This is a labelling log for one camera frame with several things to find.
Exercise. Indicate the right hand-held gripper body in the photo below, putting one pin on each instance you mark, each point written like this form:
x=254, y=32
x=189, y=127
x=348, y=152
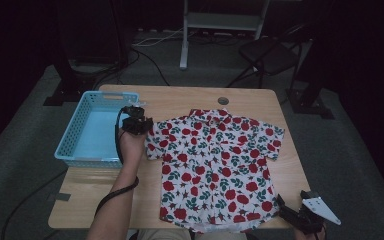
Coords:
x=316, y=208

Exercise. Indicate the grey tape patch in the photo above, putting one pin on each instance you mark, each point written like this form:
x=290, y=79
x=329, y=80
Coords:
x=63, y=196

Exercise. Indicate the grey round table grommet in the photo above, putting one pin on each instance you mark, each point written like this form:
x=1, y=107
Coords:
x=223, y=101

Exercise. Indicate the black folding chair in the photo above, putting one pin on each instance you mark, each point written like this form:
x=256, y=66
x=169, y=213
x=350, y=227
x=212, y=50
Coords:
x=270, y=56

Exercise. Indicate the person's right hand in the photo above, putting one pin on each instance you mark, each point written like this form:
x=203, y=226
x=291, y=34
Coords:
x=310, y=236

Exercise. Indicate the person's left hand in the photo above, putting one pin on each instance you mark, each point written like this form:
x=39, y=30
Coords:
x=131, y=148

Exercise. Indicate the white metal frame desk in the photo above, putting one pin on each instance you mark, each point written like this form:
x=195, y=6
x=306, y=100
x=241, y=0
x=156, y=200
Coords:
x=220, y=20

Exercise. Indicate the light blue plastic basket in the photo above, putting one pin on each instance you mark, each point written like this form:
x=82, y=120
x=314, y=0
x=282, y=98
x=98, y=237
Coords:
x=93, y=136

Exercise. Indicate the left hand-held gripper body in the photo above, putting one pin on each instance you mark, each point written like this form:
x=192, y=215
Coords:
x=136, y=121

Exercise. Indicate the black equipment stand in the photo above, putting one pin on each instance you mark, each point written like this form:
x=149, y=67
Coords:
x=310, y=96
x=86, y=50

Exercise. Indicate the rose print white shirt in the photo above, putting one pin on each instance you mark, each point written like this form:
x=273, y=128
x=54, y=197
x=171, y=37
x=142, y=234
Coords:
x=213, y=166

